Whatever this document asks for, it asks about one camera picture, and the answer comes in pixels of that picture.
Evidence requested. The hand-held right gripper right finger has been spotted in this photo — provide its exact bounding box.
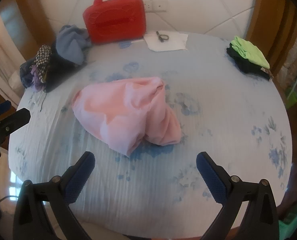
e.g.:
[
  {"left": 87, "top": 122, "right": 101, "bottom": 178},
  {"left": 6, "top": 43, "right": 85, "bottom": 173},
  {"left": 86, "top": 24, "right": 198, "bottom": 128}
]
[{"left": 196, "top": 151, "right": 280, "bottom": 240}]

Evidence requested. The green plastic object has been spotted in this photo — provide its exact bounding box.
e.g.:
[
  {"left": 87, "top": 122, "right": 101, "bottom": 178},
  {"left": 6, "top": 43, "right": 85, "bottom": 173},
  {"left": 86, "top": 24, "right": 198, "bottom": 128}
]
[{"left": 285, "top": 55, "right": 297, "bottom": 109}]

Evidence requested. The light green folded garment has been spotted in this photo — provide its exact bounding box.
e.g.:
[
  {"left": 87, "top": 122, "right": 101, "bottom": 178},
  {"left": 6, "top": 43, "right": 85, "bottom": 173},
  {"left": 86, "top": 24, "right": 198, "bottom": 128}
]
[{"left": 230, "top": 36, "right": 270, "bottom": 69}]

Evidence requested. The small black tool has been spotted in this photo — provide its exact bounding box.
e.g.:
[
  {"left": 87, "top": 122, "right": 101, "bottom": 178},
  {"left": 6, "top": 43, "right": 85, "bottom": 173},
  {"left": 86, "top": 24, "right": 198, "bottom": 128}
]
[{"left": 156, "top": 31, "right": 169, "bottom": 42}]

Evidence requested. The white paper sheet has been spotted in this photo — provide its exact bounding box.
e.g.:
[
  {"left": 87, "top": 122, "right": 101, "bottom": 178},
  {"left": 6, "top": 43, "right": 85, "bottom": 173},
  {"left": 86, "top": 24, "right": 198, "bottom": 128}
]
[{"left": 143, "top": 31, "right": 188, "bottom": 52}]

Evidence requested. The black folded garment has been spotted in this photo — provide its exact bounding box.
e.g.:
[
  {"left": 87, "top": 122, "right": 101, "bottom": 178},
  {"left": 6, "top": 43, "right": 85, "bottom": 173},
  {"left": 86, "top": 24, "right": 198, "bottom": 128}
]
[{"left": 226, "top": 42, "right": 273, "bottom": 81}]

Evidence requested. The white padded headboard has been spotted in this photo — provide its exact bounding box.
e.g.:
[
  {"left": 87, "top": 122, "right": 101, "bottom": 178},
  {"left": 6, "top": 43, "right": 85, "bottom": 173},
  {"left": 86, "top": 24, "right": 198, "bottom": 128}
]
[{"left": 30, "top": 0, "right": 255, "bottom": 43}]

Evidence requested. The pink garment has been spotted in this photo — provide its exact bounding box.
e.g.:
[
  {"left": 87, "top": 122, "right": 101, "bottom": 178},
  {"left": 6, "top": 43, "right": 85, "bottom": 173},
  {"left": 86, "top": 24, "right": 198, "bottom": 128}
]
[{"left": 72, "top": 77, "right": 182, "bottom": 157}]

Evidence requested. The red plastic carry case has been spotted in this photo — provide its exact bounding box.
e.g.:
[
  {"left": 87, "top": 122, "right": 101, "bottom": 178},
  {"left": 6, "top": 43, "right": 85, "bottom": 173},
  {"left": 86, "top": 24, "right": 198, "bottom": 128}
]
[{"left": 83, "top": 0, "right": 146, "bottom": 46}]

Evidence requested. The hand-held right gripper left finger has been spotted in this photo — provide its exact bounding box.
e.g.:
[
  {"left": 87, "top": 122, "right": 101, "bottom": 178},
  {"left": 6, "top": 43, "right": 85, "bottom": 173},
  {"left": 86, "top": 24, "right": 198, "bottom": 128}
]
[{"left": 13, "top": 151, "right": 96, "bottom": 240}]

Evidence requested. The green plastic bin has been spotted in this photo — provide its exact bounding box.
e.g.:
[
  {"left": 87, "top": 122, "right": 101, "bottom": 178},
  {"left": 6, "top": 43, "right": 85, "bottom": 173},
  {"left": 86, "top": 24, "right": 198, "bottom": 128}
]
[{"left": 282, "top": 205, "right": 297, "bottom": 234}]

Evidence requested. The dark patterned cloth pile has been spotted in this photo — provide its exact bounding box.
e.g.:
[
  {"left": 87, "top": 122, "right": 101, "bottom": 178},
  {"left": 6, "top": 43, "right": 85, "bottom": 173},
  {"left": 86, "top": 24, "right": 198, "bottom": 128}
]
[{"left": 20, "top": 44, "right": 64, "bottom": 93}]

